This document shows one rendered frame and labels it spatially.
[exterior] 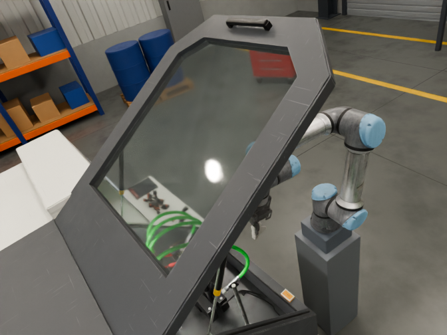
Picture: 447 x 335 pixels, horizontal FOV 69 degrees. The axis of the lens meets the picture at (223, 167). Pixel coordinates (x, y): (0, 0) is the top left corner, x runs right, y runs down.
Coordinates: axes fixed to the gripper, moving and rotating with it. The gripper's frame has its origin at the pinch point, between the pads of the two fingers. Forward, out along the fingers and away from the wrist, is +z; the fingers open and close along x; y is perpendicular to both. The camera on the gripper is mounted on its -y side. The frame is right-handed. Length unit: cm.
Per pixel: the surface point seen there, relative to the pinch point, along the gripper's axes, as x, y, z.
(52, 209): 36, -63, -14
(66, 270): 6, -63, -19
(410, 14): 319, 586, 146
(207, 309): -11.1, -24.7, 26.0
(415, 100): 115, 330, 125
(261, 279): -11.4, 2.0, 26.1
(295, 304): -28.2, 6.4, 20.5
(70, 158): 66, -53, -8
